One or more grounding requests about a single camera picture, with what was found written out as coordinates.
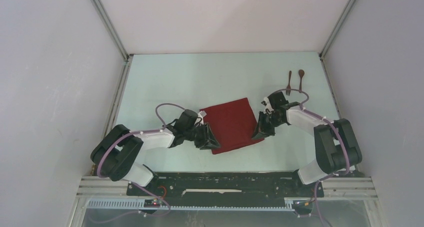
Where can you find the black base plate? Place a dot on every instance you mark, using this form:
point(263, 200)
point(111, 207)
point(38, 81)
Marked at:
point(231, 189)

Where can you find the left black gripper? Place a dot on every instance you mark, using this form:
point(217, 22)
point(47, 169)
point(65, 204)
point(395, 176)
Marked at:
point(208, 141)

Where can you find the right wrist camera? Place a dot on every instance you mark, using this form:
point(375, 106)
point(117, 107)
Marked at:
point(274, 102)

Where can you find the brown wooden fork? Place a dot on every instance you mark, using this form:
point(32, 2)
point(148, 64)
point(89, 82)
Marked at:
point(288, 87)

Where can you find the white cable duct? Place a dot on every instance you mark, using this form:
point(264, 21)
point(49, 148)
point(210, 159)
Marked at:
point(139, 204)

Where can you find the brown wooden spoon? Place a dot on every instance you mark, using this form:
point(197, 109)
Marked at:
point(301, 74)

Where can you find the aluminium frame rail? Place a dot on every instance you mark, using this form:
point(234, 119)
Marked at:
point(95, 187)

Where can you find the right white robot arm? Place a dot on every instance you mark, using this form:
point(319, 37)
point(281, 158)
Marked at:
point(335, 144)

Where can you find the red cloth napkin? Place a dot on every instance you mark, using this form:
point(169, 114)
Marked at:
point(233, 124)

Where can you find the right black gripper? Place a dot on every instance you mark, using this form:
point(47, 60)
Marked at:
point(261, 129)

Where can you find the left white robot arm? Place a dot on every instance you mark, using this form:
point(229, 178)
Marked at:
point(118, 155)

